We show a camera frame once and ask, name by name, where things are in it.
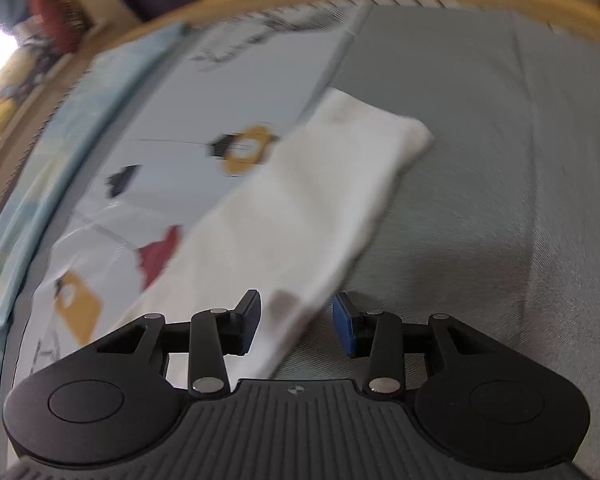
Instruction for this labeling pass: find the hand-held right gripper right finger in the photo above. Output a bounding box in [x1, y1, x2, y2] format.
[332, 291, 487, 402]

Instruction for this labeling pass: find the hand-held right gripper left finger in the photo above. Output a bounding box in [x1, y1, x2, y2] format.
[85, 289, 262, 402]

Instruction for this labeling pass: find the white shirt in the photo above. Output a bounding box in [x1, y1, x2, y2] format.
[107, 87, 436, 381]

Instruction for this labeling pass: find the grey bed mattress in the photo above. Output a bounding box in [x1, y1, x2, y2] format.
[270, 2, 600, 463]

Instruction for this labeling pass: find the deer printed mat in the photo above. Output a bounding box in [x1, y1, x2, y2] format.
[10, 5, 372, 391]

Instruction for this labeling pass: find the light blue patterned sheet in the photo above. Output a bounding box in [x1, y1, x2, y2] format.
[0, 20, 191, 361]

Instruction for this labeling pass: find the yellow plush toy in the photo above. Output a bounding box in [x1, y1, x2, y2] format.
[0, 45, 42, 142]

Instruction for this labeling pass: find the dark red cushion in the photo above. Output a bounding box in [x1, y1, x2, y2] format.
[30, 0, 94, 56]

